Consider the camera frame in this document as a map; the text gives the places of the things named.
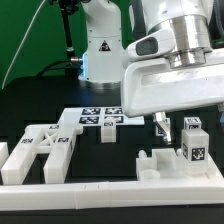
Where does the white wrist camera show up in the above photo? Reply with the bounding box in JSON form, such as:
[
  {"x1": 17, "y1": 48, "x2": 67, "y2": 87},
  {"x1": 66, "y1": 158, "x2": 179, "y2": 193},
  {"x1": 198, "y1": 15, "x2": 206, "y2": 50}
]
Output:
[{"x1": 123, "y1": 28, "x2": 176, "y2": 68}]

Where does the white tagged cube far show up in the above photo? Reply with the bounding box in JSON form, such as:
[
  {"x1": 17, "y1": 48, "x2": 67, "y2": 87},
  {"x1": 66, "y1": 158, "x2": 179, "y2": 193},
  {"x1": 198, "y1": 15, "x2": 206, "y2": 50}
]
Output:
[{"x1": 184, "y1": 117, "x2": 202, "y2": 129}]

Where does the white part at left edge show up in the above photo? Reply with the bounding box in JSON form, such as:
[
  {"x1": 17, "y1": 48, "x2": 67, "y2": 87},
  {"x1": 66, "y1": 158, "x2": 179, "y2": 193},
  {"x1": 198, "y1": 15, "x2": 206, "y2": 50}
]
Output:
[{"x1": 0, "y1": 142, "x2": 9, "y2": 169}]

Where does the white cable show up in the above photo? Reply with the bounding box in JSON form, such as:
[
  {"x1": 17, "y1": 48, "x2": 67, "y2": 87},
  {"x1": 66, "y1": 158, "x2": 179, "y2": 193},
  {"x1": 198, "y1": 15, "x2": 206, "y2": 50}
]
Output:
[{"x1": 1, "y1": 0, "x2": 48, "y2": 90}]

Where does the black camera stand pole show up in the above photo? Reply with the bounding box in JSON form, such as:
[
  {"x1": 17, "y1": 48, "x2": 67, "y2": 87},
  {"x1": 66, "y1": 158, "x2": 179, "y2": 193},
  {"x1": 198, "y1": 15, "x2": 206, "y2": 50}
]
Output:
[{"x1": 48, "y1": 0, "x2": 80, "y2": 59}]

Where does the white chair seat block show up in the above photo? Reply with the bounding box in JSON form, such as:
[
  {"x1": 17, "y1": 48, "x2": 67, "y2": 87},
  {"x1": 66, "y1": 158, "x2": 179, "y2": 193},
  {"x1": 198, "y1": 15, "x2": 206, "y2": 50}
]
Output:
[{"x1": 135, "y1": 148, "x2": 214, "y2": 183}]

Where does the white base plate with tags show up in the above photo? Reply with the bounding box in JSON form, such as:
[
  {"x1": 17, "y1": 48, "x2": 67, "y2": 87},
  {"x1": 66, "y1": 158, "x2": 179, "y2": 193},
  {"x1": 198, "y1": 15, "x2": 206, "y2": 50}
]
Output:
[{"x1": 58, "y1": 106, "x2": 145, "y2": 126}]

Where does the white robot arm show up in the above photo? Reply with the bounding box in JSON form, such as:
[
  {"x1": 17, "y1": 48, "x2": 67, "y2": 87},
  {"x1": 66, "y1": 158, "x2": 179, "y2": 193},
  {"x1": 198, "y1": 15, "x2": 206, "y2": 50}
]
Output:
[{"x1": 80, "y1": 0, "x2": 224, "y2": 141}]

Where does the black cable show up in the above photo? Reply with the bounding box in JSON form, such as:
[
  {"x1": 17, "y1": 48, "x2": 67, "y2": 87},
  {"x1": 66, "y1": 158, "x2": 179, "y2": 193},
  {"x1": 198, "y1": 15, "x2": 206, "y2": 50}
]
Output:
[{"x1": 35, "y1": 59, "x2": 84, "y2": 78}]

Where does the white chair back frame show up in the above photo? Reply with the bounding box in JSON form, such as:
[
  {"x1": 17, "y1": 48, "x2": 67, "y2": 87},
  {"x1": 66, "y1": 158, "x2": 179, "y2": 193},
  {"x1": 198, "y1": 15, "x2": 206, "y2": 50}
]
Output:
[{"x1": 1, "y1": 124, "x2": 83, "y2": 185}]

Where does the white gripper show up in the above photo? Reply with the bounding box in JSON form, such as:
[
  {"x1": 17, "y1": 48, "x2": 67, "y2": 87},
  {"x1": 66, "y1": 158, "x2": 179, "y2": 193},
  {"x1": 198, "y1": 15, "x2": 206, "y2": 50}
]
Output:
[{"x1": 120, "y1": 28, "x2": 224, "y2": 146}]

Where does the white tagged cube near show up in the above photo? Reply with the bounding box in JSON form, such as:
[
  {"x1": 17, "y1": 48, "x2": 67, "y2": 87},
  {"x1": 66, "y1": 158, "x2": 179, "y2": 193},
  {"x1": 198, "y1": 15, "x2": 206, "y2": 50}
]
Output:
[{"x1": 156, "y1": 118, "x2": 170, "y2": 136}]

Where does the white tagged cube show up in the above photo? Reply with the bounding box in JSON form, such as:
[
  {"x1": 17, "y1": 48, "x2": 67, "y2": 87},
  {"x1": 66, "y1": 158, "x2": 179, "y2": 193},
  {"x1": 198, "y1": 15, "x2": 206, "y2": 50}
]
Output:
[
  {"x1": 156, "y1": 118, "x2": 170, "y2": 136},
  {"x1": 184, "y1": 117, "x2": 202, "y2": 129}
]

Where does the white L-shaped border fence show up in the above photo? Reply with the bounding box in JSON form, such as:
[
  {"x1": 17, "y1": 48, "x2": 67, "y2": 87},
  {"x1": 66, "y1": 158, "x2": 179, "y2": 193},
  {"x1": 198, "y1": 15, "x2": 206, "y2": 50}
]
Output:
[{"x1": 0, "y1": 160, "x2": 224, "y2": 211}]

